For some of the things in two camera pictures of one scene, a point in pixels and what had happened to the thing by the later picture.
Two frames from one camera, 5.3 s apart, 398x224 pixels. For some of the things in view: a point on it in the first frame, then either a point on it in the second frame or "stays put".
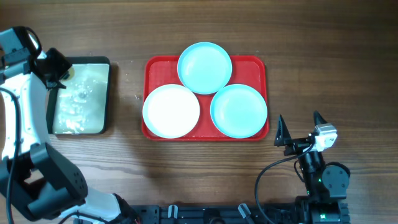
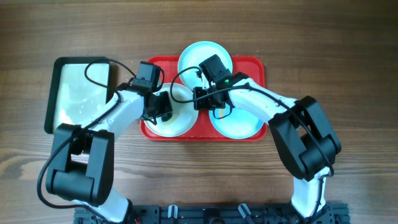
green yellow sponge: (71, 71) -> (175, 117)
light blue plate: (239, 111) stays put
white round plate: (171, 111) stays put
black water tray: (83, 107) stays put
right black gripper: (283, 138) -> (199, 102)
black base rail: (220, 213) stays put
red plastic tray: (160, 70) stays put
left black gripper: (64, 63) -> (166, 107)
